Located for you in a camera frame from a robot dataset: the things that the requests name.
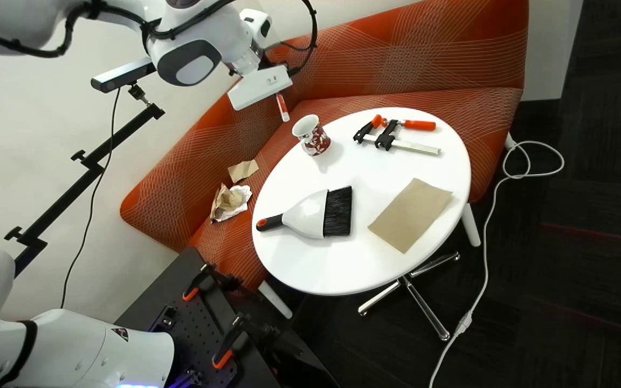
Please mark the red and white marker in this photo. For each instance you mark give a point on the red and white marker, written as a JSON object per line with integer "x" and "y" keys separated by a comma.
{"x": 286, "y": 117}

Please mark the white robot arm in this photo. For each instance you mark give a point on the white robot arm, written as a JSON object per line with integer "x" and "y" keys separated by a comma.
{"x": 182, "y": 44}

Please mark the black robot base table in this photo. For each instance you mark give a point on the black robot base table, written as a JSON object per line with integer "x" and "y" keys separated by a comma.
{"x": 269, "y": 354}

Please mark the red and white mug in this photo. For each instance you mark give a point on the red and white mug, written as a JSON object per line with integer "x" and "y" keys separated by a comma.
{"x": 311, "y": 134}

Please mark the white hand brush black bristles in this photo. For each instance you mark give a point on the white hand brush black bristles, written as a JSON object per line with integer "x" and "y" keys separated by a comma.
{"x": 318, "y": 215}

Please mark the round white table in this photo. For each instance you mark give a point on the round white table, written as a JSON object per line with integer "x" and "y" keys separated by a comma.
{"x": 364, "y": 260}

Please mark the brown paper scrap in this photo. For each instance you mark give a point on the brown paper scrap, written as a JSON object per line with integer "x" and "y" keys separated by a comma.
{"x": 242, "y": 170}

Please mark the crumpled white paper wrapper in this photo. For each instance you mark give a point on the crumpled white paper wrapper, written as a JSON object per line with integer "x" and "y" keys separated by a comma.
{"x": 230, "y": 202}

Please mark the large black orange bar clamp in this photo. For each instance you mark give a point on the large black orange bar clamp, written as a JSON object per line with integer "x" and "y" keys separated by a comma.
{"x": 402, "y": 134}

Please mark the small black orange clamp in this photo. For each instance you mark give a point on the small black orange clamp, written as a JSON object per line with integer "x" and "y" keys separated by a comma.
{"x": 365, "y": 130}

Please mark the tan cardboard sheet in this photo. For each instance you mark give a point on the tan cardboard sheet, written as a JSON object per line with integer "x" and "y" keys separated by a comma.
{"x": 411, "y": 213}

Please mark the orange clamp on base rear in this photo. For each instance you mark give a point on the orange clamp on base rear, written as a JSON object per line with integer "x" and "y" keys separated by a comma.
{"x": 192, "y": 289}

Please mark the orange clamp on base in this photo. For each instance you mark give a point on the orange clamp on base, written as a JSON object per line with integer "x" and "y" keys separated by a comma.
{"x": 192, "y": 289}
{"x": 227, "y": 342}

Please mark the orange clamp on base front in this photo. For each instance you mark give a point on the orange clamp on base front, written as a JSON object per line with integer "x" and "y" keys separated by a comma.
{"x": 227, "y": 342}

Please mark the orange corner sofa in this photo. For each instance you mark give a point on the orange corner sofa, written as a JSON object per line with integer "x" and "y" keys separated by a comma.
{"x": 455, "y": 58}

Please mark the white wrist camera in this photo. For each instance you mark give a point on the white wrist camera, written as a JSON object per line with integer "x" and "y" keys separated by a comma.
{"x": 259, "y": 84}

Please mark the black stereo camera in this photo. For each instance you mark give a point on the black stereo camera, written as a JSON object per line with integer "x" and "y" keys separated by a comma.
{"x": 120, "y": 76}

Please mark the black camera stand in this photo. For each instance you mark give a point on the black camera stand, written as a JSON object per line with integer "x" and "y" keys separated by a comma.
{"x": 94, "y": 169}

